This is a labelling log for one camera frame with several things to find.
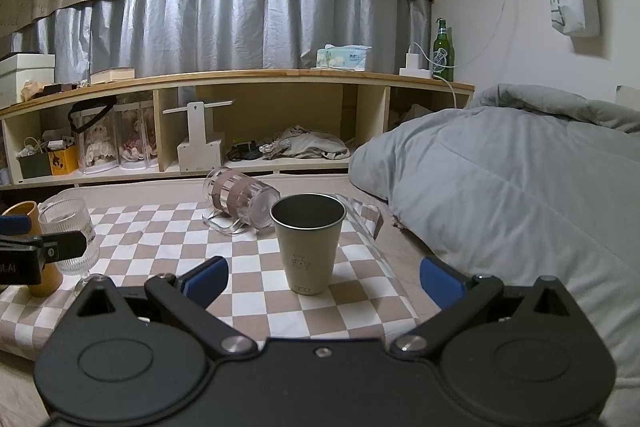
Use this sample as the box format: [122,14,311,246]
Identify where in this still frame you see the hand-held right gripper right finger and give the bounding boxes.
[390,256,581,359]

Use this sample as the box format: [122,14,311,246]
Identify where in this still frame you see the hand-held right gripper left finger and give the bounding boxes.
[74,256,257,356]

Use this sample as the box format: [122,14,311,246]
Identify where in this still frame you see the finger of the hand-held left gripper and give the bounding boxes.
[0,230,89,265]
[0,214,32,236]

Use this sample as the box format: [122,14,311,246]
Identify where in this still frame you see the ribbed clear glass goblet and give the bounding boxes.
[38,198,99,295]

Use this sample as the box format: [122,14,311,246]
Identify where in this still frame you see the clear plastic cup brown band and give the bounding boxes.
[202,167,281,236]

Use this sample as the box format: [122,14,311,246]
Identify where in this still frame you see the beige metal cup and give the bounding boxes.
[270,193,347,296]

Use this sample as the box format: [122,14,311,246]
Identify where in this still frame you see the yellow mug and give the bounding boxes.
[0,201,64,298]

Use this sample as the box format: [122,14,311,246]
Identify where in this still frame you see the brown white checkered cloth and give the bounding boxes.
[0,202,422,353]

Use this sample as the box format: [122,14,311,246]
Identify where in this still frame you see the dark green box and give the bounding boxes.
[16,151,53,180]

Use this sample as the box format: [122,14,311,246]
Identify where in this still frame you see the yellow small box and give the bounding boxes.
[48,145,80,177]

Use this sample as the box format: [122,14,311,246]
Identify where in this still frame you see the clear doll display case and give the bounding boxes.
[114,101,161,171]
[69,99,120,174]

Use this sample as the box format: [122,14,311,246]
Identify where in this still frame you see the grey duvet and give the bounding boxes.
[348,83,640,304]

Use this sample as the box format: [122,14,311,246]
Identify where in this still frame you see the crumpled beige paper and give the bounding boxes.
[20,78,45,103]

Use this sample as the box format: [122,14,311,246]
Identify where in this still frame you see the black small gadgets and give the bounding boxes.
[226,140,262,161]

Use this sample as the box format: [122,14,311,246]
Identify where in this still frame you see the white wooden stand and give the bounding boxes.
[162,100,234,172]

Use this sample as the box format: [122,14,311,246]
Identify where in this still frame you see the white storage box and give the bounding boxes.
[0,53,56,108]

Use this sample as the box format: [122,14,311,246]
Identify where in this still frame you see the grey clothes pile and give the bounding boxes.
[271,125,352,160]

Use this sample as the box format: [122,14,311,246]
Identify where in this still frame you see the cream flat box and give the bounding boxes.
[89,67,136,84]

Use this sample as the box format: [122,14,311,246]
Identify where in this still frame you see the wooden shelf unit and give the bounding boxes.
[0,69,476,192]

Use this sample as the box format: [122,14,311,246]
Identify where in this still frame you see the white power adapter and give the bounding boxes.
[398,52,431,78]

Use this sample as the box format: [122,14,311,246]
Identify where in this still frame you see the green glass bottle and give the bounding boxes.
[432,18,455,83]

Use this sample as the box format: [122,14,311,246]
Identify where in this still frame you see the tissue pack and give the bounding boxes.
[315,44,374,72]

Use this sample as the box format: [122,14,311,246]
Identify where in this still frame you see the grey curtain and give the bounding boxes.
[7,0,434,82]

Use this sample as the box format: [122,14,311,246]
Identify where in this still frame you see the white pillow corner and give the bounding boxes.
[615,85,640,108]

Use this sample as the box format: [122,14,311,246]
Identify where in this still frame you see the white cable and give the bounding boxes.
[411,0,512,110]

